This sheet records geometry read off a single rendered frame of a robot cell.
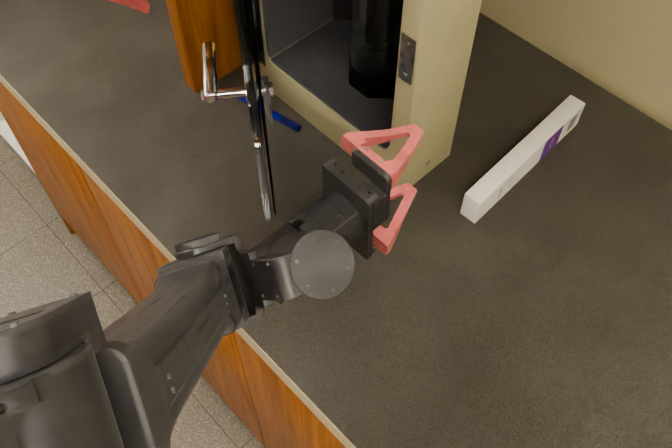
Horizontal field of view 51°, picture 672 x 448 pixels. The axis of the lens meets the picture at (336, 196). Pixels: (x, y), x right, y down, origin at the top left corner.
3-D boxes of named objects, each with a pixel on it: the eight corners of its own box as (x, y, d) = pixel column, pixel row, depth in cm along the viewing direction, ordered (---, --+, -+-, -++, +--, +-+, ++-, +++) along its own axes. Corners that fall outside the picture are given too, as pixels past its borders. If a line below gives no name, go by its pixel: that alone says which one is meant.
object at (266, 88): (275, 109, 84) (271, 75, 80) (276, 123, 83) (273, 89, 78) (258, 111, 84) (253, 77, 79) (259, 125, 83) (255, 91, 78)
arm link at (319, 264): (169, 246, 64) (197, 337, 64) (198, 243, 53) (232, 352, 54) (288, 208, 69) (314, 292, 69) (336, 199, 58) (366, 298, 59)
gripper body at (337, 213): (384, 193, 64) (323, 241, 61) (380, 250, 73) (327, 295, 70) (335, 152, 67) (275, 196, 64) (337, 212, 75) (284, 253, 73)
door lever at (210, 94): (246, 50, 85) (244, 33, 83) (251, 107, 80) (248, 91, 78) (201, 54, 85) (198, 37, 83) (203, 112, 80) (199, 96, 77)
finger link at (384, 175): (448, 132, 66) (376, 189, 62) (440, 178, 71) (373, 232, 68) (395, 94, 69) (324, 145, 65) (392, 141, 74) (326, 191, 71)
